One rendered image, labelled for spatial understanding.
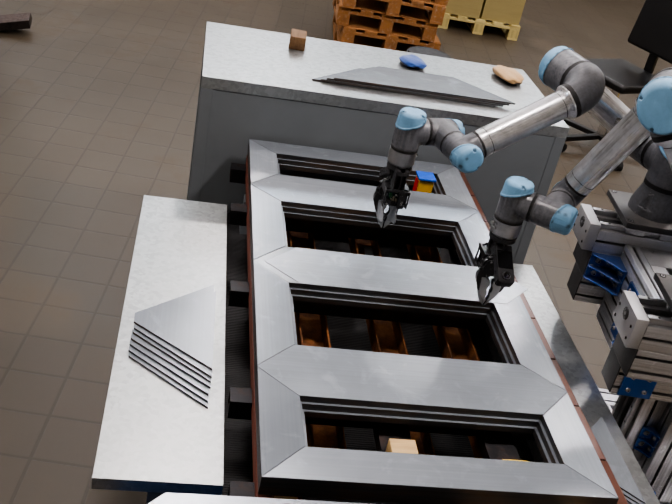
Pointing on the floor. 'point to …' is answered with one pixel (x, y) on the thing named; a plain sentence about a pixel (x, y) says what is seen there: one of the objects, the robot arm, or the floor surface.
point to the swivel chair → (649, 34)
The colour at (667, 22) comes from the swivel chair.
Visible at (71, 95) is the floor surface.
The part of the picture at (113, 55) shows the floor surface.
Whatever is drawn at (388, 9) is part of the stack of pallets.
